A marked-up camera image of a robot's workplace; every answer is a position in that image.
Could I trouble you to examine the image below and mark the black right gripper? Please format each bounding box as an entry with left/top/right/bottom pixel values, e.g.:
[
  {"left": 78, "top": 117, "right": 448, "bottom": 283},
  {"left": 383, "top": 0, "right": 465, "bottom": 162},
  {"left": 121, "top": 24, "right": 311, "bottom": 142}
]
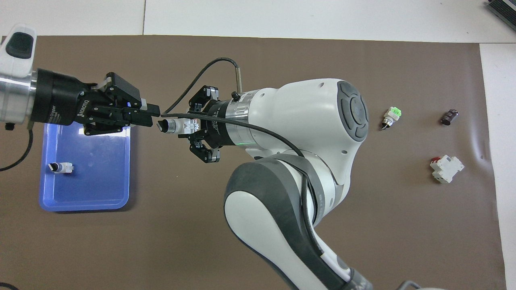
[{"left": 188, "top": 85, "right": 235, "bottom": 164}]

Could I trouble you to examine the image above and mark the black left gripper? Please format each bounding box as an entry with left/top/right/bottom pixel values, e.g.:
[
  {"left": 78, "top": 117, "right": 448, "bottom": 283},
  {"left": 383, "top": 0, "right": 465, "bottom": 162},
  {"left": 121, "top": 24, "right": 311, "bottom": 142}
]
[{"left": 31, "top": 68, "right": 161, "bottom": 136}]

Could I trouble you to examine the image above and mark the blue plastic tray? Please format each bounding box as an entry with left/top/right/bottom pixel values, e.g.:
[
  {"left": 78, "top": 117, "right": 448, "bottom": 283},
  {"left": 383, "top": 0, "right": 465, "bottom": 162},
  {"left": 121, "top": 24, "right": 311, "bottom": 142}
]
[{"left": 39, "top": 121, "right": 132, "bottom": 212}]

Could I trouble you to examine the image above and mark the white green push button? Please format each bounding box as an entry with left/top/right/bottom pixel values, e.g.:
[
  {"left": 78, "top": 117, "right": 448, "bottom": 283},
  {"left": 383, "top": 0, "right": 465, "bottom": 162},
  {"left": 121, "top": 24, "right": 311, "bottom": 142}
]
[{"left": 380, "top": 106, "right": 403, "bottom": 131}]

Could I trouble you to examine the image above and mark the brown table mat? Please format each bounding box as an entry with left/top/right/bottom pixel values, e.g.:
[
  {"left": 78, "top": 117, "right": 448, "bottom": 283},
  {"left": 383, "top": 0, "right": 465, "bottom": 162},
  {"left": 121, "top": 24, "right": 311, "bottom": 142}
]
[{"left": 0, "top": 35, "right": 507, "bottom": 290}]

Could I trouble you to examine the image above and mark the small dark terminal block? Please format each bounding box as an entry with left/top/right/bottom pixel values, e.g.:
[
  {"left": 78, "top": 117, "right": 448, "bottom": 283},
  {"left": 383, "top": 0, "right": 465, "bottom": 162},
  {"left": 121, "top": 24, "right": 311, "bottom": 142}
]
[{"left": 441, "top": 109, "right": 459, "bottom": 126}]

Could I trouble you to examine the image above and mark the white circuit breaker red lever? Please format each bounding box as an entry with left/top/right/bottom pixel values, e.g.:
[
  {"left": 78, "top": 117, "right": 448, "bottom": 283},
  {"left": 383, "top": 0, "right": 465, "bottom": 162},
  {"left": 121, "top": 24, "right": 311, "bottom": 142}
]
[{"left": 430, "top": 155, "right": 465, "bottom": 184}]

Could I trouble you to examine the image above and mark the dark ribbed device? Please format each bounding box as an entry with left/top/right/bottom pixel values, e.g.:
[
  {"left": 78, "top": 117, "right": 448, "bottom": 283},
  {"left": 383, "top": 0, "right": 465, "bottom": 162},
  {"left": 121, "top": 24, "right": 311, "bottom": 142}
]
[{"left": 486, "top": 0, "right": 516, "bottom": 25}]

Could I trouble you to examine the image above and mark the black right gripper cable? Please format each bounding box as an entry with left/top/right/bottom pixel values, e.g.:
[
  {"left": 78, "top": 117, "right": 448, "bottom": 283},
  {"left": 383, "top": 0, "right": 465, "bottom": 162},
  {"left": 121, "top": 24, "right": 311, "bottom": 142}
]
[{"left": 160, "top": 57, "right": 355, "bottom": 290}]

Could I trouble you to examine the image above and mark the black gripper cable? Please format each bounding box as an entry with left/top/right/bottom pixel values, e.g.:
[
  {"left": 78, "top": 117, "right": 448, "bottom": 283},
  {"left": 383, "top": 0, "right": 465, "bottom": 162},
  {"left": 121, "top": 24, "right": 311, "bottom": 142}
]
[
  {"left": 0, "top": 123, "right": 35, "bottom": 290},
  {"left": 160, "top": 57, "right": 355, "bottom": 290}
]

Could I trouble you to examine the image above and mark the white rotary switch green base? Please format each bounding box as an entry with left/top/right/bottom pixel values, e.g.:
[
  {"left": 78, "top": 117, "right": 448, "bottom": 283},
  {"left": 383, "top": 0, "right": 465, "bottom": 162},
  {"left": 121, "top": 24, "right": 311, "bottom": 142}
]
[{"left": 48, "top": 162, "right": 74, "bottom": 174}]

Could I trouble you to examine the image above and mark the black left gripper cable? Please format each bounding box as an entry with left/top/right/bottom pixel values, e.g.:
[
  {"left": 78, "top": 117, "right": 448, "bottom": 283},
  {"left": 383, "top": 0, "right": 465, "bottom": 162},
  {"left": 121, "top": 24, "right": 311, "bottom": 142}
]
[{"left": 0, "top": 123, "right": 35, "bottom": 290}]

